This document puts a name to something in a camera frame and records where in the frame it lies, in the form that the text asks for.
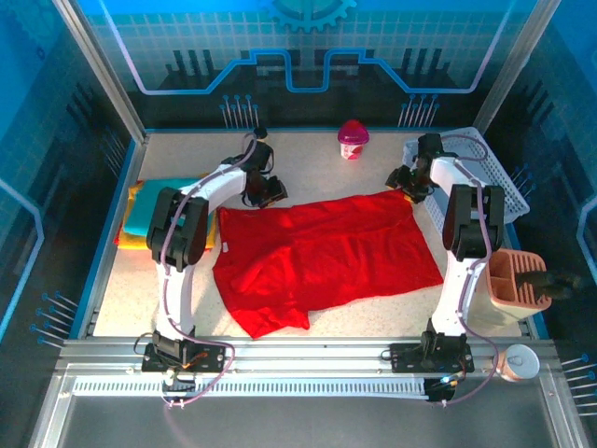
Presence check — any white plastic basket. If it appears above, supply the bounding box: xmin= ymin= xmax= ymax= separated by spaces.
xmin=401 ymin=125 xmax=531 ymax=234

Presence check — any stack of folded cloths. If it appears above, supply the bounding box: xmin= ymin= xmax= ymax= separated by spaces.
xmin=116 ymin=175 xmax=218 ymax=253

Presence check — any white slotted cable duct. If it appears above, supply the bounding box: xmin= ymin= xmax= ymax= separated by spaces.
xmin=73 ymin=376 xmax=430 ymax=399

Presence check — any pink lidded cup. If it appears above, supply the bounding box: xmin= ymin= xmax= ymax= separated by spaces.
xmin=337 ymin=119 xmax=370 ymax=162

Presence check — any folded teal t-shirt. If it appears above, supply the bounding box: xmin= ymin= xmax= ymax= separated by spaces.
xmin=123 ymin=179 xmax=215 ymax=237

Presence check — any terracotta utensil holder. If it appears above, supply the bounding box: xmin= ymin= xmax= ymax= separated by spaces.
xmin=465 ymin=249 xmax=553 ymax=336

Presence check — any aluminium corner post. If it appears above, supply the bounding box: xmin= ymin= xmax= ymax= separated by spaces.
xmin=53 ymin=0 xmax=149 ymax=144
xmin=470 ymin=0 xmax=561 ymax=136

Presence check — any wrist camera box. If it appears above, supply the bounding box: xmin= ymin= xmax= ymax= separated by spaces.
xmin=251 ymin=139 xmax=275 ymax=175
xmin=416 ymin=133 xmax=444 ymax=162

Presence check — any large red t-shirt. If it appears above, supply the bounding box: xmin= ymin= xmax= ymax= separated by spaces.
xmin=212 ymin=189 xmax=445 ymax=341

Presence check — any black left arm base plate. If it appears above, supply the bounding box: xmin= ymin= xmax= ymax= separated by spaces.
xmin=141 ymin=343 xmax=225 ymax=373

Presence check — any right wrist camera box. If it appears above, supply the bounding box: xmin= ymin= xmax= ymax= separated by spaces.
xmin=416 ymin=133 xmax=444 ymax=162

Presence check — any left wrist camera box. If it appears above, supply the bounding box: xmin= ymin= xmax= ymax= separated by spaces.
xmin=251 ymin=139 xmax=275 ymax=175

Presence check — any aluminium rail frame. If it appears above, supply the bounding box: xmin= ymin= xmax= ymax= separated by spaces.
xmin=27 ymin=335 xmax=591 ymax=448

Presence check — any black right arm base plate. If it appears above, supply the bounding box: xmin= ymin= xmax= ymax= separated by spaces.
xmin=389 ymin=342 xmax=476 ymax=373

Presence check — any round tape roll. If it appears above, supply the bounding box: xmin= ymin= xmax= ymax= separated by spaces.
xmin=494 ymin=343 xmax=541 ymax=384

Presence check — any small black controller board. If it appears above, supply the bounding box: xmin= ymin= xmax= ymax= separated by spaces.
xmin=161 ymin=368 xmax=197 ymax=393
xmin=424 ymin=374 xmax=463 ymax=403

